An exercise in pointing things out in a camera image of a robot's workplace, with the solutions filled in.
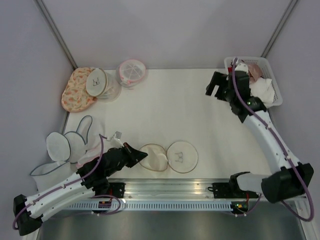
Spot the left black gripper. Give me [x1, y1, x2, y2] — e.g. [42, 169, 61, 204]
[106, 142, 148, 177]

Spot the pink lace bra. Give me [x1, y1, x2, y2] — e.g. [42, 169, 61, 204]
[246, 63, 263, 83]

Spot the beige round mesh laundry bag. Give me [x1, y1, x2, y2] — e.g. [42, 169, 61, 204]
[139, 141, 199, 174]

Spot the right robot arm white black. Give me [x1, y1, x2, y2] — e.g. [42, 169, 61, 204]
[205, 70, 314, 203]

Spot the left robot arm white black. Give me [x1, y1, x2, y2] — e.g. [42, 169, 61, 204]
[12, 143, 148, 236]

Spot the white bra in basket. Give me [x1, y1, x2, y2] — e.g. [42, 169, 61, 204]
[249, 77, 275, 104]

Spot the white grey-trimmed mesh laundry bag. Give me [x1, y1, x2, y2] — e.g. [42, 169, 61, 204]
[30, 115, 105, 192]

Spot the beige cylindrical mesh laundry bag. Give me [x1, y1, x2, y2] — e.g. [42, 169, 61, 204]
[85, 68, 122, 103]

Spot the pink trimmed mesh laundry bag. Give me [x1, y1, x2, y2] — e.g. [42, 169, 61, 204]
[116, 59, 147, 88]

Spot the floral peach laundry bag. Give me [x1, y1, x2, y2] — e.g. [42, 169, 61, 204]
[61, 67, 98, 113]

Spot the white plastic basket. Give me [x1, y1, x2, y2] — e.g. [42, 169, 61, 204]
[236, 56, 283, 109]

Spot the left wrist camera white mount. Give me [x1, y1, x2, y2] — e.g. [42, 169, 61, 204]
[106, 131, 124, 148]

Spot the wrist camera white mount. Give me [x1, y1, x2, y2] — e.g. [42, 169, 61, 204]
[235, 62, 249, 74]
[106, 131, 124, 148]

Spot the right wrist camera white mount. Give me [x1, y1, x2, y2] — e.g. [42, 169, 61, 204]
[235, 62, 249, 74]

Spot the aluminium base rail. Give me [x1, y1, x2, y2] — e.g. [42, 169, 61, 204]
[34, 177, 307, 201]

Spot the white slotted cable duct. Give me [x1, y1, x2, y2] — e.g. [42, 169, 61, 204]
[66, 200, 233, 212]

